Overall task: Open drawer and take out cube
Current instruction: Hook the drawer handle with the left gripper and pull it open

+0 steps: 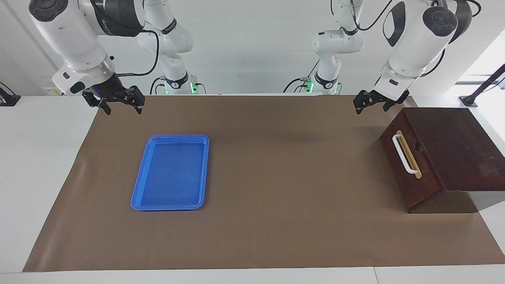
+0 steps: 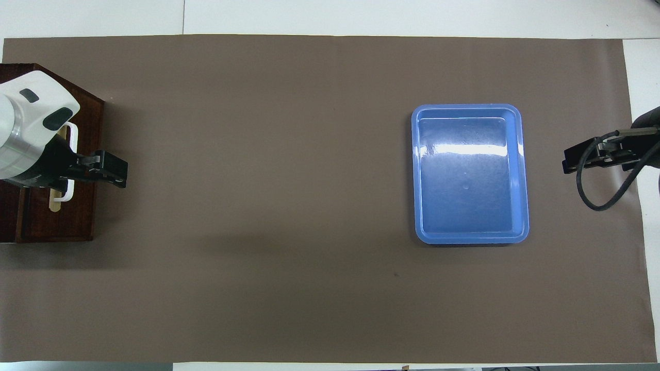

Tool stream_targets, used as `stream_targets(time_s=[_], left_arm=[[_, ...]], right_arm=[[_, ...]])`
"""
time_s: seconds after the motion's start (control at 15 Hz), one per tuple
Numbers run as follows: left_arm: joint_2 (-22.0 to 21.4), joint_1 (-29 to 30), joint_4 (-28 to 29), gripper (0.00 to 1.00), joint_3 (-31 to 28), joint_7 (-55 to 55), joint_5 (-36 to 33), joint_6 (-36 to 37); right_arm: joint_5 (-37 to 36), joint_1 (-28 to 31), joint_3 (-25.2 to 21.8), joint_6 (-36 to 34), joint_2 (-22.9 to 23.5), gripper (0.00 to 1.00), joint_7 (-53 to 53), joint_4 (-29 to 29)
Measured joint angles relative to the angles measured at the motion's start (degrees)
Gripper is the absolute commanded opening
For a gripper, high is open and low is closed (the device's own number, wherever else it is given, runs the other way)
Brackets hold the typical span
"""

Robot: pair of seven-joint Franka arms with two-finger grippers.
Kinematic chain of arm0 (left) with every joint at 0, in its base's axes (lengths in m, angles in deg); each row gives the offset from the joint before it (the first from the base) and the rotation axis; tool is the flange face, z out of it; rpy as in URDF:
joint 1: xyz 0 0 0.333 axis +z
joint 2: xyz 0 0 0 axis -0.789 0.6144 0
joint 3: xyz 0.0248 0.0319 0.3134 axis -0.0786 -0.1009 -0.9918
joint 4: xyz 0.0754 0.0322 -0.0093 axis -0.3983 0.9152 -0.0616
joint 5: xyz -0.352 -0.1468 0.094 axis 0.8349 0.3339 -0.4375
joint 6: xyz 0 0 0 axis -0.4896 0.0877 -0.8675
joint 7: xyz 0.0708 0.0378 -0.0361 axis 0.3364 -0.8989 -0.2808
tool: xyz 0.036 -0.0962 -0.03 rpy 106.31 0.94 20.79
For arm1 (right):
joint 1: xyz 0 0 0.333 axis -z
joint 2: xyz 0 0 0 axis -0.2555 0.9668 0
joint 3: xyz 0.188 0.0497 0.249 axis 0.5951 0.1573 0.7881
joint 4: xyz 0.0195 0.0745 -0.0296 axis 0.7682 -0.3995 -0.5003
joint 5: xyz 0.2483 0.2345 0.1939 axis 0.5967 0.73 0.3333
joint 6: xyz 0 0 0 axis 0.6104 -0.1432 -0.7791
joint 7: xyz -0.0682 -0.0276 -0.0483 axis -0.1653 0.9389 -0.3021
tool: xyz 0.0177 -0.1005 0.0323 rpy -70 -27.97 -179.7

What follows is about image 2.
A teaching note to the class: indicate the brown table mat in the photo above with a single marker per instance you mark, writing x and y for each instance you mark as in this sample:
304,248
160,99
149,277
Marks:
258,206

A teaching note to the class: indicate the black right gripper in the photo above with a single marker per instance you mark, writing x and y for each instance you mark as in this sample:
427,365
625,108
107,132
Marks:
650,152

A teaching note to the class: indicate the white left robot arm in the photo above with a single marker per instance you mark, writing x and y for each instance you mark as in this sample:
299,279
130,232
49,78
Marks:
20,118

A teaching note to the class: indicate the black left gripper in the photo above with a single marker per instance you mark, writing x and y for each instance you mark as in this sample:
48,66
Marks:
46,165

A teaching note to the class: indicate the blue plastic tray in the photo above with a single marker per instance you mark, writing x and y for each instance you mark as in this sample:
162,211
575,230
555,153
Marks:
464,206

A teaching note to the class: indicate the dark wooden cabinet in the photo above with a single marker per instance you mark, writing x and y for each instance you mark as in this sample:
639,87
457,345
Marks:
87,134

